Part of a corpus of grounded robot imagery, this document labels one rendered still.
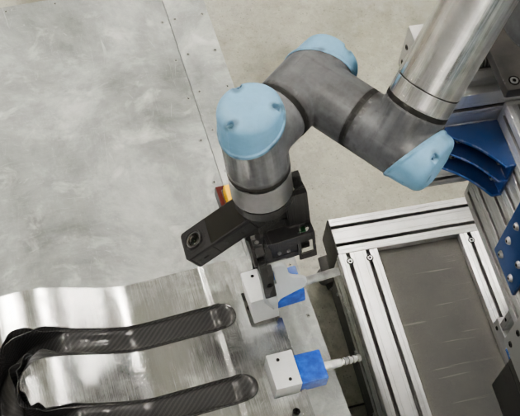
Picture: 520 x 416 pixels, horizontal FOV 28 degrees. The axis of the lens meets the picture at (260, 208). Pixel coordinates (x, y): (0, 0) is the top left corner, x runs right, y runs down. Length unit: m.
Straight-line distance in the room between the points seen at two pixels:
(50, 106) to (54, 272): 0.31
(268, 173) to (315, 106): 0.09
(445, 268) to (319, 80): 1.20
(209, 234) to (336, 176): 1.39
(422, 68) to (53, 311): 0.59
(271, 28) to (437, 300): 1.01
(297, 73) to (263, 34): 1.73
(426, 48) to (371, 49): 1.79
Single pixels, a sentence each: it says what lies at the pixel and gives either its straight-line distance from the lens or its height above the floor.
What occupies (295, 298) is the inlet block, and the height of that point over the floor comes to 0.93.
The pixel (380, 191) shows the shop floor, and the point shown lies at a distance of 2.64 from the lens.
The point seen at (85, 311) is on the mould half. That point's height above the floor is 0.91.
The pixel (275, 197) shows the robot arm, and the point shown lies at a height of 1.18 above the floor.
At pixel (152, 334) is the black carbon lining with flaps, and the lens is 1.44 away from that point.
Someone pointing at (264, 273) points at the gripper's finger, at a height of 1.05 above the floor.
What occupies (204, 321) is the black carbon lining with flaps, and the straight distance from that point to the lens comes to 1.44.
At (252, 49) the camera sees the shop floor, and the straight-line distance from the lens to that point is 2.86.
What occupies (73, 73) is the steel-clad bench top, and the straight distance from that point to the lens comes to 1.78.
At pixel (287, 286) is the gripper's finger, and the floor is 0.99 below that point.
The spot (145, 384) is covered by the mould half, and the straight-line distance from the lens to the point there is 1.40.
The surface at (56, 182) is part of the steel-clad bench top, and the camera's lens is 1.66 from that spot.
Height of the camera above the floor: 2.19
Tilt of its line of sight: 58 degrees down
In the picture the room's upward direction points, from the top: 8 degrees clockwise
